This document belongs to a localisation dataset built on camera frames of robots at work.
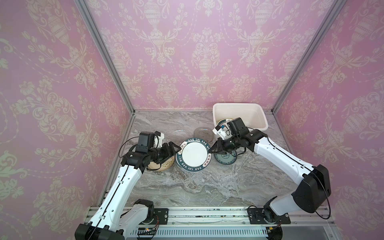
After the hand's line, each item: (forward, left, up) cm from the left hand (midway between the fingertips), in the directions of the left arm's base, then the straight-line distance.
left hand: (177, 152), depth 74 cm
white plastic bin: (+37, -49, -10) cm, 62 cm away
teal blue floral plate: (+7, -28, -21) cm, 36 cm away
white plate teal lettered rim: (0, -8, -3) cm, 9 cm away
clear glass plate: (+27, -15, -20) cm, 37 cm away
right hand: (+1, -16, -1) cm, 16 cm away
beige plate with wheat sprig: (+3, +9, -21) cm, 23 cm away
